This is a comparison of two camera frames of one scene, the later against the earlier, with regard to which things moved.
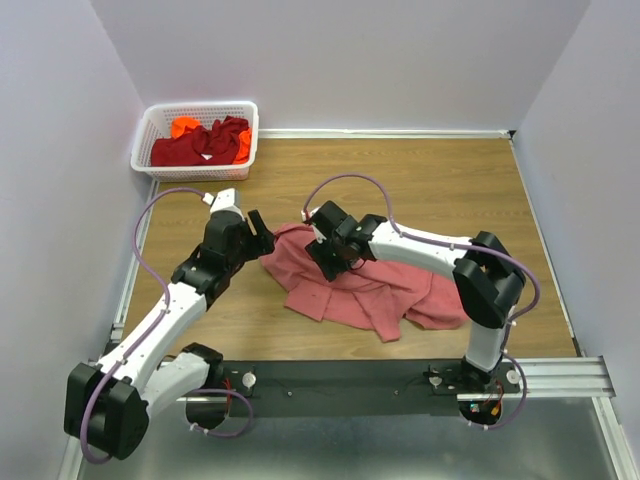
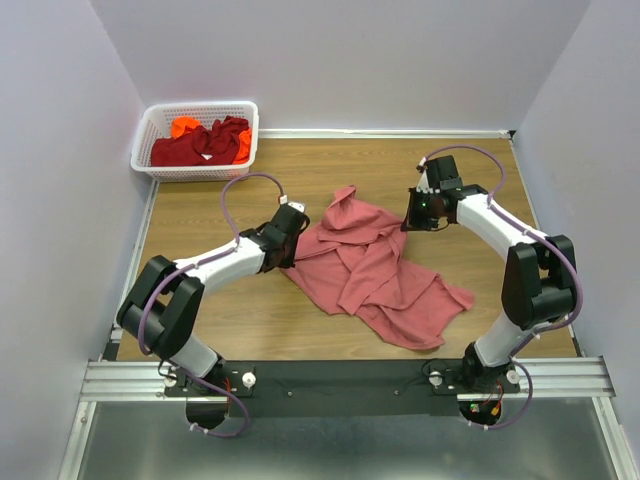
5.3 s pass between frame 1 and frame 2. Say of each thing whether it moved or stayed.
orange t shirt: stayed
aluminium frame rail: stayed
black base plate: stayed
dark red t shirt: stayed
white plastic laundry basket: stayed
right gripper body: moved
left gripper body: moved
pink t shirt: moved
